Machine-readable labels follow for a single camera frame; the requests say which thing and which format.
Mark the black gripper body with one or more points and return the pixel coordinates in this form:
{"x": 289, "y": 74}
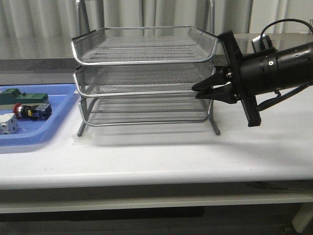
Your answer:
{"x": 251, "y": 75}

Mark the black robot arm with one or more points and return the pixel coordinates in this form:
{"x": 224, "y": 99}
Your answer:
{"x": 295, "y": 73}

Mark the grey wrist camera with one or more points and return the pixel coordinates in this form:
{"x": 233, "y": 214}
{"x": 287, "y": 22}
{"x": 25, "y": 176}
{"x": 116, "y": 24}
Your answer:
{"x": 260, "y": 44}

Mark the white metal valve block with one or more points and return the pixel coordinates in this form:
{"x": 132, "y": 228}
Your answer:
{"x": 8, "y": 124}

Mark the silver mesh tray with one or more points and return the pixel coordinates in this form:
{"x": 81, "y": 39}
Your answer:
{"x": 144, "y": 45}
{"x": 119, "y": 80}
{"x": 143, "y": 109}

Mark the blue plastic tray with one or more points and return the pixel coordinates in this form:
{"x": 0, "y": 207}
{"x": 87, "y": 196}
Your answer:
{"x": 62, "y": 98}

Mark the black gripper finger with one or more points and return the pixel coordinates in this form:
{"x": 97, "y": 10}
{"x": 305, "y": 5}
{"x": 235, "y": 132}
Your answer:
{"x": 225, "y": 93}
{"x": 217, "y": 79}

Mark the green terminal block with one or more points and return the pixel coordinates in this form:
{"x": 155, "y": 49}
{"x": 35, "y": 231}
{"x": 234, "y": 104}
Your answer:
{"x": 14, "y": 95}

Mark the red emergency stop button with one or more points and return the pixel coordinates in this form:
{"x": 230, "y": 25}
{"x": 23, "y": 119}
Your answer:
{"x": 37, "y": 112}

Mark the dark back counter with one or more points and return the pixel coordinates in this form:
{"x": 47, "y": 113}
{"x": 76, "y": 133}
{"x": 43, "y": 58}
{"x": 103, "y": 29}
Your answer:
{"x": 50, "y": 60}

